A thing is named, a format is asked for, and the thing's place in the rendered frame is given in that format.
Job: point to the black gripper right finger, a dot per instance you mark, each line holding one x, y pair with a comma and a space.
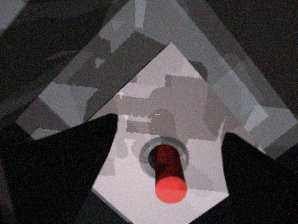
261, 190

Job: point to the red peg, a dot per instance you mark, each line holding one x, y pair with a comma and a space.
170, 183

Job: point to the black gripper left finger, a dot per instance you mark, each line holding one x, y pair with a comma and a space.
47, 181

